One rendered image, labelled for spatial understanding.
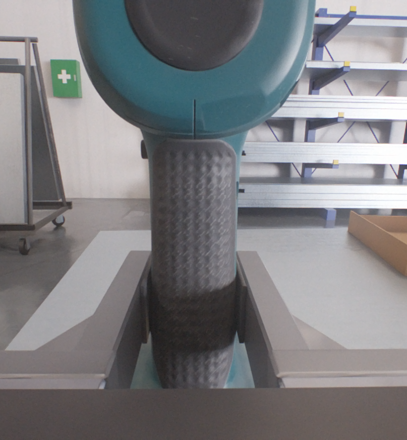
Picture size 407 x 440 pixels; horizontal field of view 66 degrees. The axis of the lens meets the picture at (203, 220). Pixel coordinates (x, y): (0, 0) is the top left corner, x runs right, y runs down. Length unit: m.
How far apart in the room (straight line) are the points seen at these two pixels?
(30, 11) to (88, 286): 4.97
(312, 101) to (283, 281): 3.50
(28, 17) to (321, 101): 3.90
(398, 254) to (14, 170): 2.51
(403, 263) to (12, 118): 2.61
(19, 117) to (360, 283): 2.55
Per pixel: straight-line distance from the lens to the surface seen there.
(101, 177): 4.91
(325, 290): 0.59
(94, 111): 4.91
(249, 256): 0.15
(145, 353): 0.17
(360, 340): 0.48
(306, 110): 3.97
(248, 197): 3.69
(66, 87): 4.88
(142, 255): 0.16
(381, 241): 0.80
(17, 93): 2.83
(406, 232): 1.04
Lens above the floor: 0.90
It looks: 15 degrees down
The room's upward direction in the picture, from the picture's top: 1 degrees clockwise
